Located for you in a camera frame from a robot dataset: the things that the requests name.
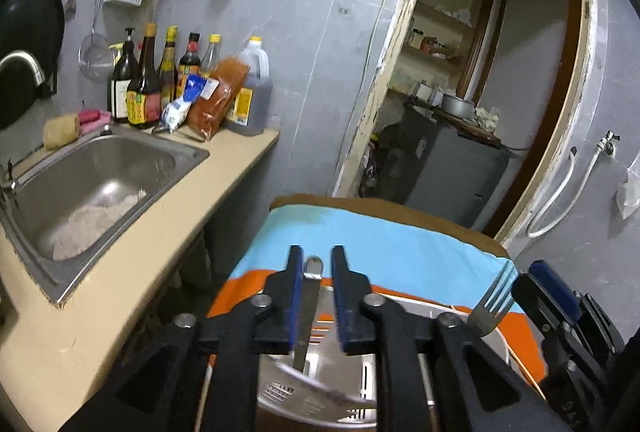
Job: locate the clear bottle yellow cap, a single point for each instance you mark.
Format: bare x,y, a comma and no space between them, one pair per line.
212,55

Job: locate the perforated utensil holder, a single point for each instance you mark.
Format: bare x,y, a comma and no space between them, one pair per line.
325,382

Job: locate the white and blue salt bag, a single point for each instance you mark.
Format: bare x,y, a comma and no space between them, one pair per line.
182,105

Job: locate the tall dark yellow-cap bottle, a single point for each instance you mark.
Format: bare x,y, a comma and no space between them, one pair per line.
169,62

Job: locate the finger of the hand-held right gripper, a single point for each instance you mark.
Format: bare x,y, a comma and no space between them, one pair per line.
550,284

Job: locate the metal fork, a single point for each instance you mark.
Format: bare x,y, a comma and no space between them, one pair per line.
492,304

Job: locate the wooden shelf unit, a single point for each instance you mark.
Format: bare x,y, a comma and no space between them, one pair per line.
440,37

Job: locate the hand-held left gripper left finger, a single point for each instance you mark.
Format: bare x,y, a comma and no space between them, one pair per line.
295,297

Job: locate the black wok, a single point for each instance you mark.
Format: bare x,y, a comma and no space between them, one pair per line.
30,22

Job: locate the grey dishcloth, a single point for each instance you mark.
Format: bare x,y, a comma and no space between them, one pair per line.
95,222

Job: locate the beige sponge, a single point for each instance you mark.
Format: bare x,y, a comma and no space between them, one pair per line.
60,132

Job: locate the dark pump bottle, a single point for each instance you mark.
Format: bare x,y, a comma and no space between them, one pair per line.
122,82

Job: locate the blue orange striped cloth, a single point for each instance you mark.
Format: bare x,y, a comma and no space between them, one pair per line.
375,237

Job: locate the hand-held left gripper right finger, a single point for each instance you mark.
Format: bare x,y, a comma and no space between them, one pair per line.
341,302

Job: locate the clear plastic bag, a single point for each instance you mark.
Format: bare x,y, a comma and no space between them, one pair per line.
627,197

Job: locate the curved metal faucet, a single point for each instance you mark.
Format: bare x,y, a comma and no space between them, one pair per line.
20,61

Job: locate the grey cabinet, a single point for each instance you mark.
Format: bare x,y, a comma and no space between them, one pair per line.
450,172

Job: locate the metal pot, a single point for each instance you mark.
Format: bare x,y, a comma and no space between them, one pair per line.
457,106

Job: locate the metal mesh strainer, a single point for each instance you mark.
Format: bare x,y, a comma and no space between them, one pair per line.
95,57

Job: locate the pink cloth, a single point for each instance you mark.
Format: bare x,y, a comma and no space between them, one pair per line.
95,117

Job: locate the dark bottle red cap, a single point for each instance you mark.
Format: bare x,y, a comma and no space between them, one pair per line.
190,57

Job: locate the metal wall tap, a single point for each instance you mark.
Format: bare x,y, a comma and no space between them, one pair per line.
610,143

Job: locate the large dark liquid jug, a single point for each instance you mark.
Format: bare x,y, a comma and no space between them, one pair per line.
255,87

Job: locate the wooden door frame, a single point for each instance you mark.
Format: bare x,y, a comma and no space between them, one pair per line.
395,62

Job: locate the white crumpled rag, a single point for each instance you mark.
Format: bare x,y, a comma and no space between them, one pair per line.
487,116

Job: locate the metal table knife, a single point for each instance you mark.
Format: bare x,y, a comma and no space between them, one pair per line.
309,307

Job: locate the red chili powder bag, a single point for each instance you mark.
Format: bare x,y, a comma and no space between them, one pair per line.
220,97

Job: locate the stainless steel sink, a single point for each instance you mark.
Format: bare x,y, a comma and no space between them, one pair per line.
100,182

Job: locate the beige kitchen counter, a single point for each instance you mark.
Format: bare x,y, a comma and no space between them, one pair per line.
125,302

